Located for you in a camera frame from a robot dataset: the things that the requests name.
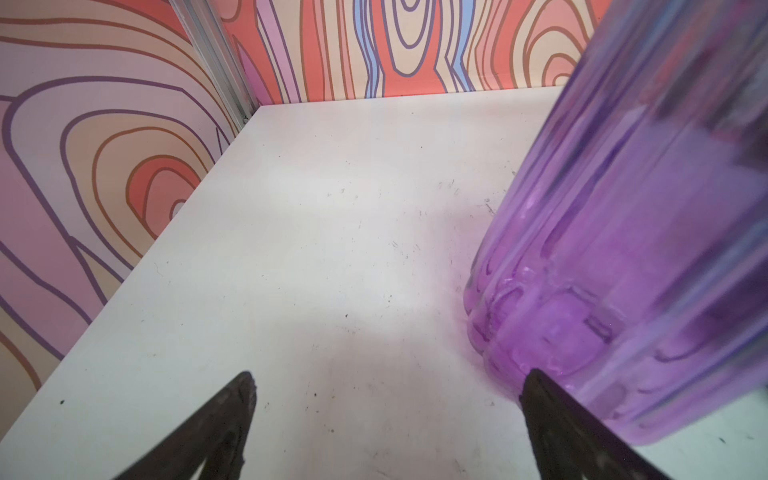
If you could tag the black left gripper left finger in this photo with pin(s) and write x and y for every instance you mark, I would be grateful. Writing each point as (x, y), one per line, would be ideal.
(207, 445)

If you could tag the purple blue glass vase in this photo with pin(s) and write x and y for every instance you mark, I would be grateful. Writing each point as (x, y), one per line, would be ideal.
(628, 259)

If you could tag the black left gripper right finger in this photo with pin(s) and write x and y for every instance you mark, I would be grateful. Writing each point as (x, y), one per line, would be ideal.
(568, 442)

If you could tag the aluminium frame post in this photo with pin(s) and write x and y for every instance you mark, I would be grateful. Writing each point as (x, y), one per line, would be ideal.
(204, 28)

